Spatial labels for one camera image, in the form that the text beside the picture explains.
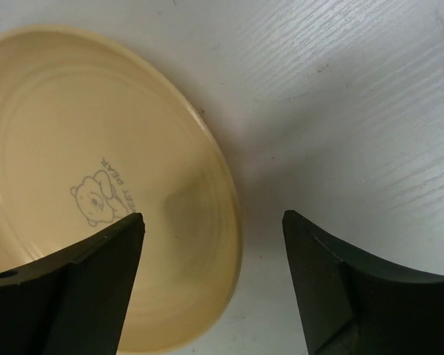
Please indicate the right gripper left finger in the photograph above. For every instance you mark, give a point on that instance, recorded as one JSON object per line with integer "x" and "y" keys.
{"x": 73, "y": 301}

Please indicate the yellow bear plate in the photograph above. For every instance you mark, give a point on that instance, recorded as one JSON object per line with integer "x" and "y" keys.
{"x": 89, "y": 133}

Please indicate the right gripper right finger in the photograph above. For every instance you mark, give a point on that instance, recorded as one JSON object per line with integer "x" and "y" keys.
{"x": 353, "y": 302}

